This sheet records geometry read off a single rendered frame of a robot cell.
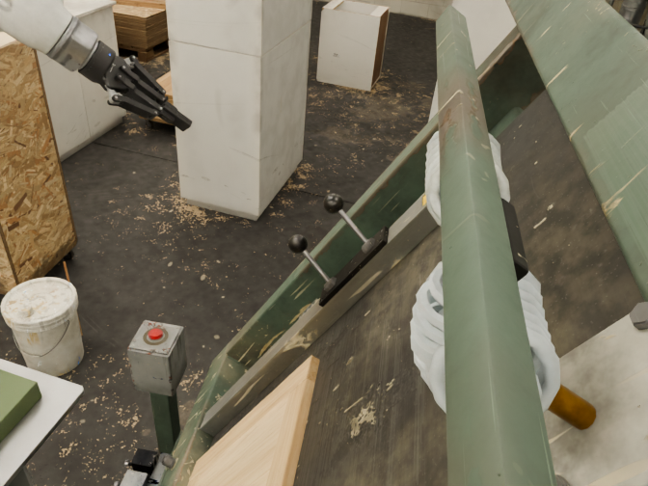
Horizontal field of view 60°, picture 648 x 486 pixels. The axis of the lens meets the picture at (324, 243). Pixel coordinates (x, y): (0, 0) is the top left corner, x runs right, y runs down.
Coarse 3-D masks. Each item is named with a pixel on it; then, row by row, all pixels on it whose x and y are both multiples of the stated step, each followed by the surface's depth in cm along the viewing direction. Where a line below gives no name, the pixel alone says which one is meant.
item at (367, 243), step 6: (330, 198) 102; (336, 198) 102; (324, 204) 102; (330, 204) 101; (336, 204) 101; (342, 204) 102; (330, 210) 102; (336, 210) 102; (342, 210) 103; (342, 216) 102; (348, 222) 102; (354, 228) 102; (360, 234) 101; (366, 240) 101; (372, 240) 100; (366, 246) 100; (372, 246) 100; (366, 252) 101
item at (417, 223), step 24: (408, 216) 96; (408, 240) 96; (384, 264) 100; (360, 288) 104; (312, 312) 112; (336, 312) 108; (288, 336) 117; (312, 336) 113; (264, 360) 122; (288, 360) 118; (240, 384) 128; (264, 384) 124; (216, 408) 134; (240, 408) 130; (216, 432) 137
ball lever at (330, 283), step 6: (300, 234) 109; (294, 240) 108; (300, 240) 108; (306, 240) 109; (288, 246) 109; (294, 246) 108; (300, 246) 108; (306, 246) 109; (294, 252) 109; (300, 252) 109; (306, 252) 109; (312, 258) 109; (312, 264) 108; (318, 270) 108; (324, 276) 108; (330, 282) 106; (330, 288) 107
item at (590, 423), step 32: (512, 224) 24; (416, 320) 27; (640, 320) 31; (416, 352) 28; (576, 352) 35; (608, 352) 33; (640, 352) 31; (576, 384) 34; (608, 384) 32; (640, 384) 30; (544, 416) 34; (576, 416) 31; (608, 416) 30; (640, 416) 29; (576, 448) 31; (608, 448) 29; (640, 448) 28; (576, 480) 30; (608, 480) 28; (640, 480) 27
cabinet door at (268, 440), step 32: (288, 384) 106; (256, 416) 112; (288, 416) 97; (224, 448) 118; (256, 448) 102; (288, 448) 89; (192, 480) 125; (224, 480) 108; (256, 480) 94; (288, 480) 85
